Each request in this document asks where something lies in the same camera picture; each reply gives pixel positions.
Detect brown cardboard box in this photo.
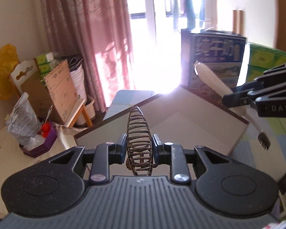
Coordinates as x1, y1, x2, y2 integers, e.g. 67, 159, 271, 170
21, 60, 78, 125

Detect purple tray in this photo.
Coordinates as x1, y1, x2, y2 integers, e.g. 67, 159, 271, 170
19, 122, 57, 158

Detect blue milk carton box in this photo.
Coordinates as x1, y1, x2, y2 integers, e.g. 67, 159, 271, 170
181, 28, 246, 104

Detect white bucket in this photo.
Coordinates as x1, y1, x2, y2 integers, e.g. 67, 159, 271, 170
70, 64, 96, 120

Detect brown storage box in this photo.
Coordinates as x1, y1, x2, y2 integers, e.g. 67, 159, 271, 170
74, 87, 248, 156

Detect green tissue pack stack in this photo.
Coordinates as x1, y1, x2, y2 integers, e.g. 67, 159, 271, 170
246, 43, 286, 82

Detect pink curtain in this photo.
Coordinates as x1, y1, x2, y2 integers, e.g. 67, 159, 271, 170
41, 0, 134, 112

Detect yellow plastic bag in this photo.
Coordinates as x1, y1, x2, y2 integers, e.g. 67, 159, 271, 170
0, 44, 19, 100

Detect white cutout cardboard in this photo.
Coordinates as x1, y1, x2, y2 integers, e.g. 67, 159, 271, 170
10, 60, 38, 98

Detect wooden stool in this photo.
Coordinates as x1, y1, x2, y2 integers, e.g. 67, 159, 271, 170
64, 98, 93, 128

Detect white electric toothbrush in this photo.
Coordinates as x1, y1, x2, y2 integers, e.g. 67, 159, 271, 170
194, 61, 271, 150

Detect checked tablecloth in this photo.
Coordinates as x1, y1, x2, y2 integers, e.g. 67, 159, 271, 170
102, 89, 286, 184

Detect clear printed plastic bag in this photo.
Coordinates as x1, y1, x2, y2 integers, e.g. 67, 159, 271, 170
6, 92, 41, 146

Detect brown patterned hair claw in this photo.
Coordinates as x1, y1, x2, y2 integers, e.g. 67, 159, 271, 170
126, 106, 153, 176

